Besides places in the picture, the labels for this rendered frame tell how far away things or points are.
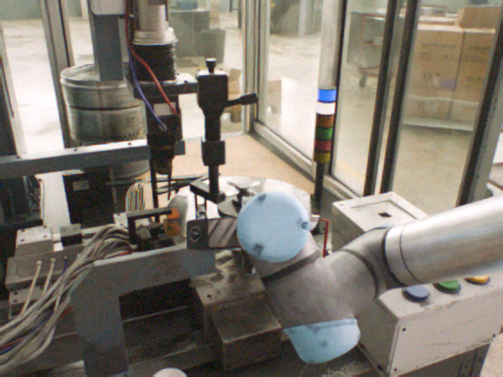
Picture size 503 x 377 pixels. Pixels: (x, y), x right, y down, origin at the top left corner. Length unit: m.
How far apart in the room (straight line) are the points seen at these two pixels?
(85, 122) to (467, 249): 1.27
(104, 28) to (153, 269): 0.46
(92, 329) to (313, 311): 0.45
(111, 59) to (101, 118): 0.58
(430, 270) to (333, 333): 0.13
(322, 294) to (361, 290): 0.06
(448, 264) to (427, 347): 0.45
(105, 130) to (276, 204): 1.11
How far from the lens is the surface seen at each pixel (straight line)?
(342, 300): 0.53
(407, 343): 0.91
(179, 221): 0.97
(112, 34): 0.96
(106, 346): 0.89
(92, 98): 1.52
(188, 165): 1.73
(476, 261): 0.52
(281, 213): 0.48
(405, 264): 0.56
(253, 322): 0.91
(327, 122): 1.17
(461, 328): 0.99
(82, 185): 1.30
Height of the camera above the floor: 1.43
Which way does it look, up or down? 26 degrees down
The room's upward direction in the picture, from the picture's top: straight up
